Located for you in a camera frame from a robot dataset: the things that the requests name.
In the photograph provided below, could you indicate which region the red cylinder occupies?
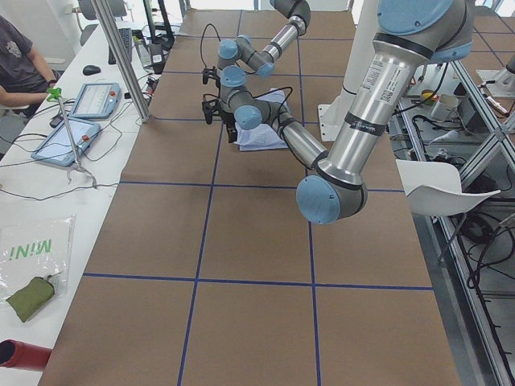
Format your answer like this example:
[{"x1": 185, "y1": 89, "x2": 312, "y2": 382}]
[{"x1": 1, "y1": 339, "x2": 52, "y2": 372}]

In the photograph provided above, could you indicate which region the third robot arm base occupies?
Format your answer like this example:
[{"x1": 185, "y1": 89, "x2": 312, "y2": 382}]
[{"x1": 476, "y1": 56, "x2": 514, "y2": 99}]

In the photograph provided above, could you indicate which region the clear plastic bag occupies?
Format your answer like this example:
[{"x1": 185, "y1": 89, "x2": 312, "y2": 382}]
[{"x1": 1, "y1": 215, "x2": 76, "y2": 311}]

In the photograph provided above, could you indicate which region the green cloth pouch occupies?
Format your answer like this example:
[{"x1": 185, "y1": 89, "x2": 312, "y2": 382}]
[{"x1": 6, "y1": 275, "x2": 56, "y2": 322}]

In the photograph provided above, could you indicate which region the light blue striped shirt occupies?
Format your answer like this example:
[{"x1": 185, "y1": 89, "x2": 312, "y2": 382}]
[{"x1": 234, "y1": 88, "x2": 287, "y2": 152}]

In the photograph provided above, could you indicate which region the black computer mouse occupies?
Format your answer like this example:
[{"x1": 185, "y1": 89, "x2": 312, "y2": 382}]
[{"x1": 82, "y1": 64, "x2": 101, "y2": 76}]

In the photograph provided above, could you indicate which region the white plastic chair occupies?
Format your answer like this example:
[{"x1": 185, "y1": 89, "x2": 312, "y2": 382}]
[{"x1": 396, "y1": 159, "x2": 501, "y2": 216}]

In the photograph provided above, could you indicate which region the teach pendant far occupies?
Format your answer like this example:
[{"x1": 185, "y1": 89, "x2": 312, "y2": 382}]
[{"x1": 69, "y1": 83, "x2": 121, "y2": 120}]

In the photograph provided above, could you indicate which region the reacher grabber tool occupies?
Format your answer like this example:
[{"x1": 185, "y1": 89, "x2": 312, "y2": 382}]
[{"x1": 47, "y1": 88, "x2": 97, "y2": 189}]

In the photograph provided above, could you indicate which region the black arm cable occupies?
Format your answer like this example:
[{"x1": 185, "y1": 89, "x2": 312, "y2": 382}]
[
  {"x1": 200, "y1": 23, "x2": 258, "y2": 76},
  {"x1": 203, "y1": 86, "x2": 294, "y2": 133}
]

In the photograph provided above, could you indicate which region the white camera post with base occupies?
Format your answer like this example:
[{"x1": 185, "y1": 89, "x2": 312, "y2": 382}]
[{"x1": 318, "y1": 0, "x2": 379, "y2": 142}]

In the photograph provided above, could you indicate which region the aluminium frame post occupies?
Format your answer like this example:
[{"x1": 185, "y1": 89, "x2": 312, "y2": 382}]
[{"x1": 92, "y1": 0, "x2": 150, "y2": 123}]

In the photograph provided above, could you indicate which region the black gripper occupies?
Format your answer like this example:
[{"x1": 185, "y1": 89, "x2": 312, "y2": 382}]
[{"x1": 219, "y1": 109, "x2": 237, "y2": 143}]

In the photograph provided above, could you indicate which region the seated person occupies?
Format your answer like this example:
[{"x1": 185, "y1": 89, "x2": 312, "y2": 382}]
[{"x1": 1, "y1": 17, "x2": 61, "y2": 118}]

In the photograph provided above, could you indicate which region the teach pendant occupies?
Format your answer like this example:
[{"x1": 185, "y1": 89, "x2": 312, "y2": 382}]
[
  {"x1": 69, "y1": 83, "x2": 121, "y2": 120},
  {"x1": 31, "y1": 117, "x2": 101, "y2": 167}
]

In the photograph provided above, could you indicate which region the teach pendant near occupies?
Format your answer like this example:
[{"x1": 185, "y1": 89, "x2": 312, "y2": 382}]
[{"x1": 31, "y1": 117, "x2": 101, "y2": 167}]

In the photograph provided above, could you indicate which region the black keyboard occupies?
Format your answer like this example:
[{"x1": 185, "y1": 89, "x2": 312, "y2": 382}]
[{"x1": 107, "y1": 27, "x2": 133, "y2": 66}]

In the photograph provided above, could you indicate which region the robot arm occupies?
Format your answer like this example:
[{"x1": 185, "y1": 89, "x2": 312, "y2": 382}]
[
  {"x1": 216, "y1": 0, "x2": 311, "y2": 77},
  {"x1": 217, "y1": 1, "x2": 475, "y2": 224}
]

